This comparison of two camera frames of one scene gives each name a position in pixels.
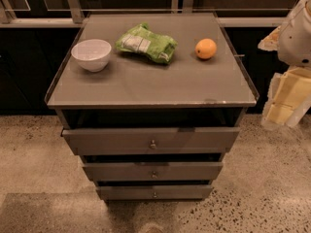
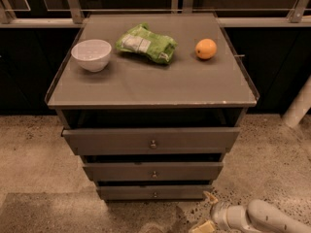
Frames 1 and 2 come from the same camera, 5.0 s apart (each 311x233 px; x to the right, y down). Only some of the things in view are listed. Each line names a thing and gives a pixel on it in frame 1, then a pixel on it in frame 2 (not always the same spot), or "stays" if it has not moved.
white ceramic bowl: x=92 y=54 stays
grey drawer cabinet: x=152 y=102 stays
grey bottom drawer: x=154 y=192 stays
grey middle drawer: x=190 y=171 stays
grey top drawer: x=151 y=141 stays
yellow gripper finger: x=276 y=115 to x=206 y=227
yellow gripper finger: x=271 y=43 to x=211 y=198
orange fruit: x=205 y=49 stays
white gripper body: x=295 y=42 to x=218 y=212
